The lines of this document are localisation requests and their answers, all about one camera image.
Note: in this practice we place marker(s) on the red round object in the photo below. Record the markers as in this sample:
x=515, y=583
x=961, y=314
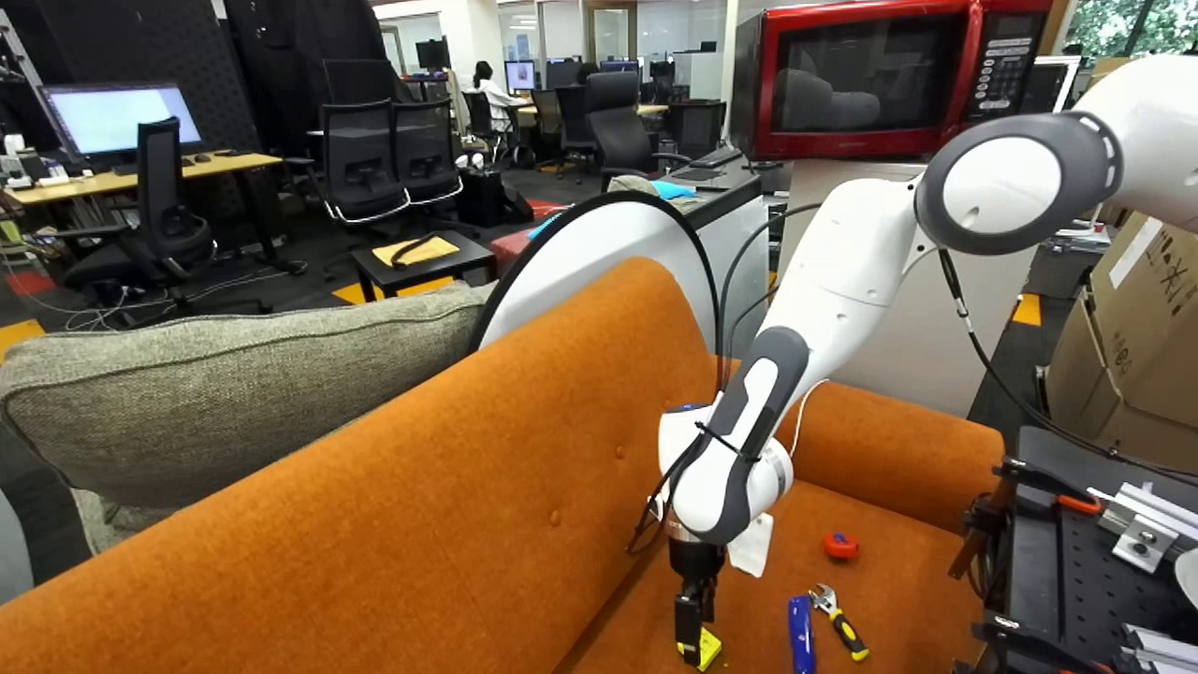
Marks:
x=841, y=547

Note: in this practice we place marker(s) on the small black side table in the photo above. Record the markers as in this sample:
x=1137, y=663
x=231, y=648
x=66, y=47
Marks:
x=406, y=263

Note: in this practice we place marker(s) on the black office chair back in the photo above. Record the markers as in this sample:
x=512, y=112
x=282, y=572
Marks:
x=618, y=131

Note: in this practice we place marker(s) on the white cabinet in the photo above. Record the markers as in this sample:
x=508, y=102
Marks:
x=911, y=351

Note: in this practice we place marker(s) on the computer monitor on desk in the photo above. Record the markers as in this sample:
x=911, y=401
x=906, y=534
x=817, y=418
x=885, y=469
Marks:
x=104, y=116

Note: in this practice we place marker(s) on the grey cushion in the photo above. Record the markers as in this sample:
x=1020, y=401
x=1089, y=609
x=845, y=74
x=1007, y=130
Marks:
x=182, y=409

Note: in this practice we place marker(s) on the large cardboard box right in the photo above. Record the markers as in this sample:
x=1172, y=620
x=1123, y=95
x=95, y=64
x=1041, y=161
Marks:
x=1123, y=367

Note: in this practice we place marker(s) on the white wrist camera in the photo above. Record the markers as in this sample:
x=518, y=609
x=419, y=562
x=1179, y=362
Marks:
x=754, y=547

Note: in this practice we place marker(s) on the black office chair pair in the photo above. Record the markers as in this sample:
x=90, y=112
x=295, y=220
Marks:
x=379, y=160

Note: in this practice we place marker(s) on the red microwave oven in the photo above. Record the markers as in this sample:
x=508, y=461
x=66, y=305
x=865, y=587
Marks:
x=861, y=79

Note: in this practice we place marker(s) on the yellow black handled tool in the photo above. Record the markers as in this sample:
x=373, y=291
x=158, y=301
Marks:
x=841, y=622

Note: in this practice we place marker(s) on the yellow box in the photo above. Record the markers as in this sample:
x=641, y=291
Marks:
x=708, y=648

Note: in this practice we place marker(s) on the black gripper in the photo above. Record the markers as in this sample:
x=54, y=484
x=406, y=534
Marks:
x=699, y=565

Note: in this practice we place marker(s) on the orange fabric sofa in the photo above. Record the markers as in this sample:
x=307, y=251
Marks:
x=484, y=525

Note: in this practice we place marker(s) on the wooden desk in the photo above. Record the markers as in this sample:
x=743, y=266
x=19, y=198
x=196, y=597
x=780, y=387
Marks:
x=129, y=180

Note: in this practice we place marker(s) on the blue flat tool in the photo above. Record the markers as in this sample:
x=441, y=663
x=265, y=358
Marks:
x=804, y=648

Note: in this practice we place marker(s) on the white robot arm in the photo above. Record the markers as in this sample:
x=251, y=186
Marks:
x=1129, y=141

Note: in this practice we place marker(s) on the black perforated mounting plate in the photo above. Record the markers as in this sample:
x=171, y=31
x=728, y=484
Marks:
x=1063, y=583

